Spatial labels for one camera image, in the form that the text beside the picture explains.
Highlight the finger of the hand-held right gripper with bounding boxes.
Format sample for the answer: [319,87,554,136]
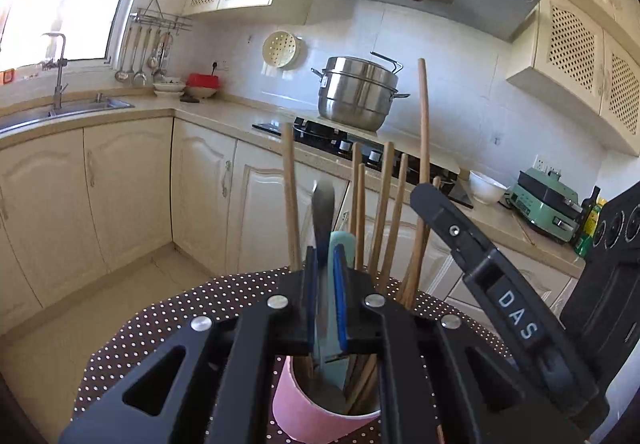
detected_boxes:
[410,182,546,366]

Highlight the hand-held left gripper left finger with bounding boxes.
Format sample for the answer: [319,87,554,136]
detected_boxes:
[57,246,321,444]

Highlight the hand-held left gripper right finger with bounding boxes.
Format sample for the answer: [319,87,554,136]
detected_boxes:
[332,244,586,444]

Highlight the metal spoon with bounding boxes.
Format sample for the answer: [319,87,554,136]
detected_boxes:
[311,180,337,395]

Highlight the bunch of wooden chopsticks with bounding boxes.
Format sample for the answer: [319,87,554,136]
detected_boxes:
[281,121,443,417]

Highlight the pink utensil holder cup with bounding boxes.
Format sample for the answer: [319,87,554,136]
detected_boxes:
[272,354,383,442]

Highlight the single wooden chopstick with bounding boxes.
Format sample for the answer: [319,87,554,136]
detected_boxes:
[400,58,433,310]

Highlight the green yellow bottle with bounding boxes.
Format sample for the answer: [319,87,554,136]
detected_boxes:
[575,203,607,257]

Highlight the white bowl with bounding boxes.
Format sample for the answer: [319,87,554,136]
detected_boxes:
[467,169,508,205]

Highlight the dark glass bottle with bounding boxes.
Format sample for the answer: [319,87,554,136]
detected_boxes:
[575,186,602,245]

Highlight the green electric cooker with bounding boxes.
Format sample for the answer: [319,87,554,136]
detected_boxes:
[502,166,583,245]

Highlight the black gas stove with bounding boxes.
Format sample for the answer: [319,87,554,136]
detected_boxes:
[252,116,473,210]

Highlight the brown polka dot tablecloth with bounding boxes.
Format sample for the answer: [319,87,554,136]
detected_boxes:
[72,266,516,444]

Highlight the beige stone countertop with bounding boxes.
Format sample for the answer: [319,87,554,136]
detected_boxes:
[0,94,586,270]

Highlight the stainless steel steamer pot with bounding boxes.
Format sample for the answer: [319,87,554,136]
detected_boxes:
[311,51,411,132]

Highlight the cream lower kitchen cabinets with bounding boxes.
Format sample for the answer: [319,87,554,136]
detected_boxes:
[0,116,586,335]

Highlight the red lidded container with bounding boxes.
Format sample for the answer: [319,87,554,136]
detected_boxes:
[186,72,222,100]

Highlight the cream lattice upper cabinets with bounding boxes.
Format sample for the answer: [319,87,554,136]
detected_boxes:
[185,0,640,155]

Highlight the round cream steamer plate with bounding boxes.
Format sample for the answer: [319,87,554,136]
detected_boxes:
[262,30,303,70]

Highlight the stack of white dishes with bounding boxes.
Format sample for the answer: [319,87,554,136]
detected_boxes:
[152,76,187,98]

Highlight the stainless steel sink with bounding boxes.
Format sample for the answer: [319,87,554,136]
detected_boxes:
[0,94,136,132]

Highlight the metal sink faucet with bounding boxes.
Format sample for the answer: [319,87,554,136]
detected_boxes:
[42,33,68,111]

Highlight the wall utensil rack with ladles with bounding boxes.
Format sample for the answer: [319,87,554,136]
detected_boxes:
[114,0,193,86]

